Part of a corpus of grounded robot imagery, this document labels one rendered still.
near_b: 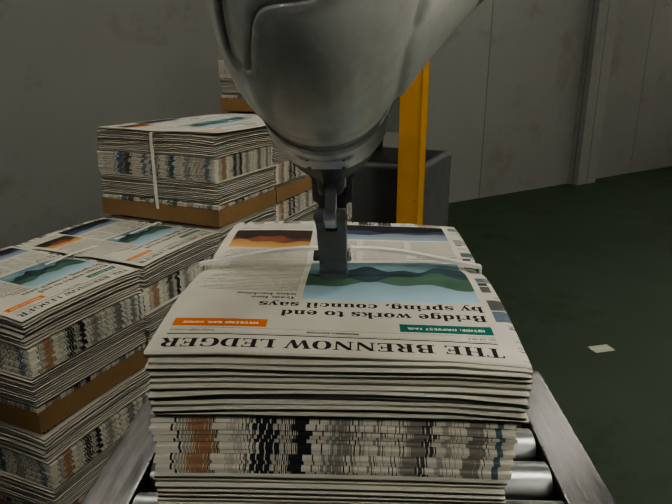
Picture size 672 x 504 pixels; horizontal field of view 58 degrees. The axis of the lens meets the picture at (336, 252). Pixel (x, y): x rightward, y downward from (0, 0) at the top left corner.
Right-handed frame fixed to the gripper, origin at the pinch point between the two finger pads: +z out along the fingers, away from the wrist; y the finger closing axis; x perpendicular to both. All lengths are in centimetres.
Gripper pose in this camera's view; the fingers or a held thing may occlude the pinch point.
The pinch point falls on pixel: (337, 192)
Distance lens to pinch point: 64.3
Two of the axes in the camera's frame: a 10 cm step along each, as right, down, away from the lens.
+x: 10.0, 0.1, -0.4
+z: 0.4, 1.7, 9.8
